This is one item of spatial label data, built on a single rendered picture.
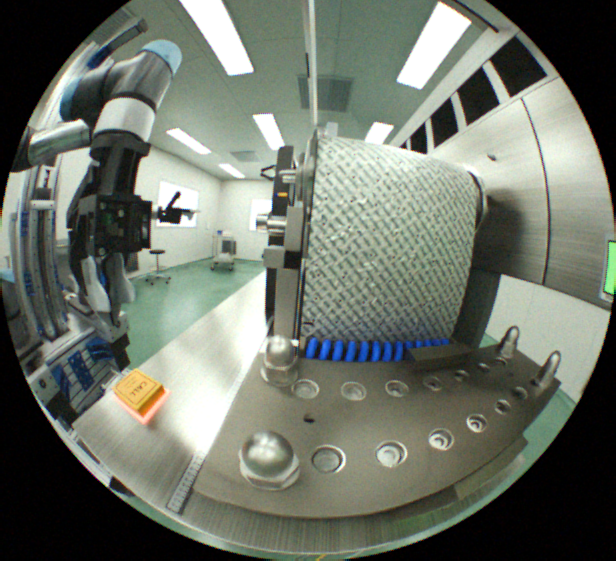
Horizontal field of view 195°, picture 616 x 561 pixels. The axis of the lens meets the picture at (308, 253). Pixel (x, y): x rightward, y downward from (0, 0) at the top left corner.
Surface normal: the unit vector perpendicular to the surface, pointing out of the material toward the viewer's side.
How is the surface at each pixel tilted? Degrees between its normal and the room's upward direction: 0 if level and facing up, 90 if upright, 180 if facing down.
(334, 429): 0
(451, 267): 90
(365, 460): 0
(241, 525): 0
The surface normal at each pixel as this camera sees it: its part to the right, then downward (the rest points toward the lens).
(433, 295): -0.05, 0.11
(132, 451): 0.09, -0.99
